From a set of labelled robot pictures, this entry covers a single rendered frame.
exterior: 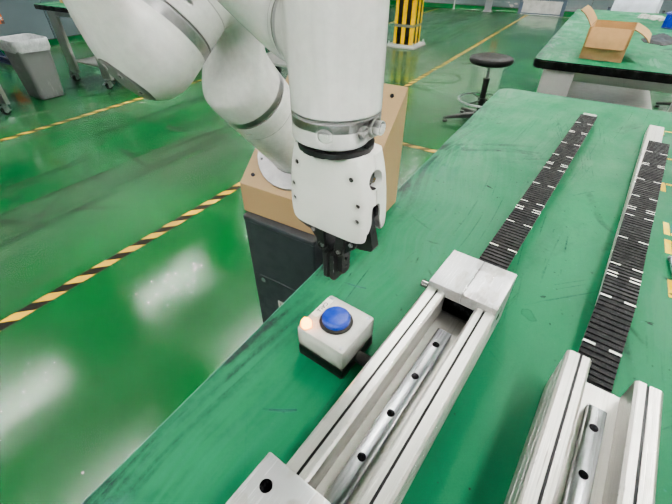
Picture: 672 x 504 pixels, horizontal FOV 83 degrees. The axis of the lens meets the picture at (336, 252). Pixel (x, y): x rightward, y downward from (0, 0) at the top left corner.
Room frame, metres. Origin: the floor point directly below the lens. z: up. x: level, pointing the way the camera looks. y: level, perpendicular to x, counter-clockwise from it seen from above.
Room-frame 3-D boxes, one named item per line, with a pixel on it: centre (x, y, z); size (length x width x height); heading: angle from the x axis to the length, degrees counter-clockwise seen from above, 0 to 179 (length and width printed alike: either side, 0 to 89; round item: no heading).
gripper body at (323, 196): (0.36, 0.00, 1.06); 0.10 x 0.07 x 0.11; 53
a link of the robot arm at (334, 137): (0.36, 0.00, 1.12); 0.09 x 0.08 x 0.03; 53
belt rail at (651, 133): (0.81, -0.73, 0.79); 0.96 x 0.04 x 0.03; 143
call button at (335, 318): (0.36, 0.00, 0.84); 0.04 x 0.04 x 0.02
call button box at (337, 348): (0.35, -0.01, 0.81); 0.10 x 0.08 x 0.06; 53
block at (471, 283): (0.42, -0.19, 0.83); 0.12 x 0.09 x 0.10; 53
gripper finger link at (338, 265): (0.35, -0.01, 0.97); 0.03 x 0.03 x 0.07; 53
